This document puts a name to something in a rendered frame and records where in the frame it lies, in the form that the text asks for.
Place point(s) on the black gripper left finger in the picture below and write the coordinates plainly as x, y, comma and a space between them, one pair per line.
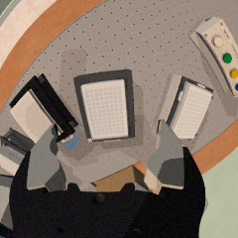
39, 173

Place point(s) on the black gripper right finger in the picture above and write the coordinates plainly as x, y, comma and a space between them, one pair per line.
172, 173

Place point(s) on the grey base plate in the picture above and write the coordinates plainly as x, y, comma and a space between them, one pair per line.
150, 37

